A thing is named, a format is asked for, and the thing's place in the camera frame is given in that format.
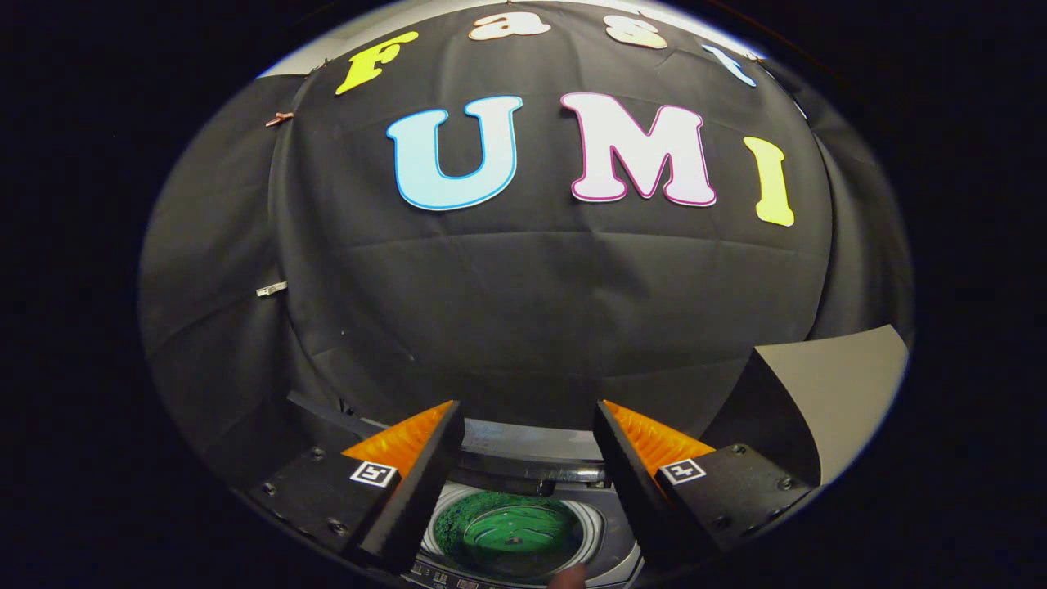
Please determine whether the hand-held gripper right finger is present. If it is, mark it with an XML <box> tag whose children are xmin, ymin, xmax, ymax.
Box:
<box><xmin>591</xmin><ymin>398</ymin><xmax>820</xmax><ymax>575</ymax></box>

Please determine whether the dark grey washing machine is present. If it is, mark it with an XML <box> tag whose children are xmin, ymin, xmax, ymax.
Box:
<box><xmin>286</xmin><ymin>391</ymin><xmax>647</xmax><ymax>589</ymax></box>

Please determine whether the green polo shirt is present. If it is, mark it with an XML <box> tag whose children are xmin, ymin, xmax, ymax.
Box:
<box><xmin>434</xmin><ymin>489</ymin><xmax>586</xmax><ymax>578</ymax></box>

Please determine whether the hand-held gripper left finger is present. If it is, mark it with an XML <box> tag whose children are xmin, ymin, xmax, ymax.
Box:
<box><xmin>244</xmin><ymin>398</ymin><xmax>467</xmax><ymax>576</ymax></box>

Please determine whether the black backdrop cloth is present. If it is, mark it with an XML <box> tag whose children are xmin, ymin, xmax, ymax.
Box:
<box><xmin>137</xmin><ymin>0</ymin><xmax>914</xmax><ymax>492</ymax></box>

